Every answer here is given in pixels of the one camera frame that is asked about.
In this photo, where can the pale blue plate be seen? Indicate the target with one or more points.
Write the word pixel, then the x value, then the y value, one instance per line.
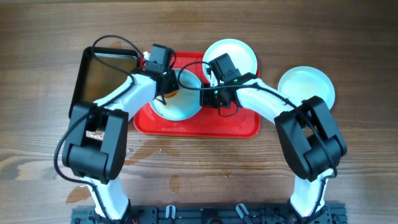
pixel 184 105
pixel 305 82
pixel 241 54

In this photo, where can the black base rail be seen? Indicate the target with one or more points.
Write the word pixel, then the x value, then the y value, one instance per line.
pixel 330 213

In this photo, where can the black water tray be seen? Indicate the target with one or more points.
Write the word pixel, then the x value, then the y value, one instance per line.
pixel 95 80

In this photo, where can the red plastic tray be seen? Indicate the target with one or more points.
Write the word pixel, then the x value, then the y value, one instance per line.
pixel 208 122

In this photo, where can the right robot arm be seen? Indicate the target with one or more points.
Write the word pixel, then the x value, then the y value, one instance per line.
pixel 311 141

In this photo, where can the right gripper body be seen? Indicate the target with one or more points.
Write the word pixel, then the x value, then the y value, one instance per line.
pixel 213 98

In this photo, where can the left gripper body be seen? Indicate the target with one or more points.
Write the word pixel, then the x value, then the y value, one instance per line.
pixel 170 84

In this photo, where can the orange green sponge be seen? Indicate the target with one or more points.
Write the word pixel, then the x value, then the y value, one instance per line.
pixel 172 94

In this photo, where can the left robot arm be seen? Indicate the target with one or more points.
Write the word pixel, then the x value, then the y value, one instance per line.
pixel 94 145

